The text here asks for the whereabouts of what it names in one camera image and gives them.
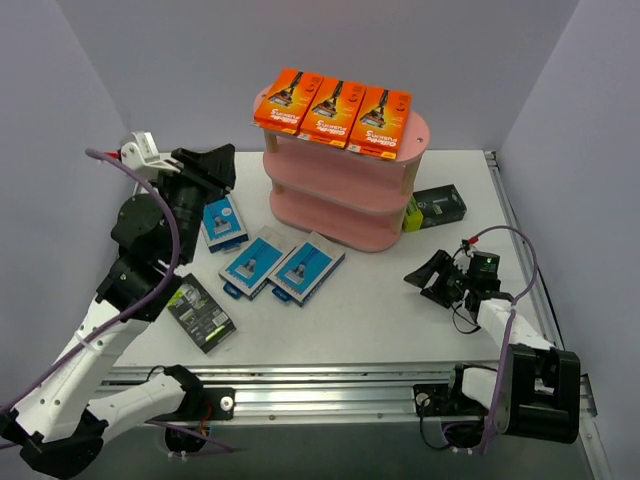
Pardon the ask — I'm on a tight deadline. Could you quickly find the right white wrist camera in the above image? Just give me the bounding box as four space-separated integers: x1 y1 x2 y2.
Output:
454 236 479 257

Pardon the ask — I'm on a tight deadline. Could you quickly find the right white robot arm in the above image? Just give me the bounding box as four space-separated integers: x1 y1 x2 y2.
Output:
404 249 581 452

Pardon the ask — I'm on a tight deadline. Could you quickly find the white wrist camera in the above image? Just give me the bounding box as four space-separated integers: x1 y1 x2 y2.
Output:
454 236 479 257
119 131 178 181

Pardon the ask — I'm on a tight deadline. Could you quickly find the black green razor box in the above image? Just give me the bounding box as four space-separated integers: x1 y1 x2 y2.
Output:
166 274 236 354
402 184 467 233

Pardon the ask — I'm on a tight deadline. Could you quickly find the blue razor box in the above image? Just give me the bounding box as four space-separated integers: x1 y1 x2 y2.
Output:
268 232 346 307
219 226 295 300
202 195 249 253

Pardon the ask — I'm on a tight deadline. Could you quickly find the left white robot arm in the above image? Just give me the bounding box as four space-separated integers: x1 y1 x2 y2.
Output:
1 142 236 479

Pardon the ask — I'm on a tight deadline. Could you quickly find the small orange razor box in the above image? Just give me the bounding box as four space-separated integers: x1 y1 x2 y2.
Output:
346 86 412 161

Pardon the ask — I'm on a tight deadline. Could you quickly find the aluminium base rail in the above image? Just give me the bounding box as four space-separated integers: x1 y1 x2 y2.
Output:
99 367 599 426

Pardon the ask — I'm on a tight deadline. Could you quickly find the pink three-tier shelf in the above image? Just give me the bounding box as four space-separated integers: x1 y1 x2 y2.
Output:
263 112 430 253

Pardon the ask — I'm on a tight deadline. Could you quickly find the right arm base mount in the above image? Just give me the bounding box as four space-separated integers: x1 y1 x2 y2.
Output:
412 383 489 455

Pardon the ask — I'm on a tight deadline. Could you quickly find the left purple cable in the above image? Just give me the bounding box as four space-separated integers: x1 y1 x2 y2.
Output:
0 148 236 457

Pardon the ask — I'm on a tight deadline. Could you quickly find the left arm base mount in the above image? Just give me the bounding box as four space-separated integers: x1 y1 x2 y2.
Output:
145 387 237 459

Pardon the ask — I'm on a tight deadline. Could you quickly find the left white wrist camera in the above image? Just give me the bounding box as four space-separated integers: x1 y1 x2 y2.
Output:
119 131 178 181

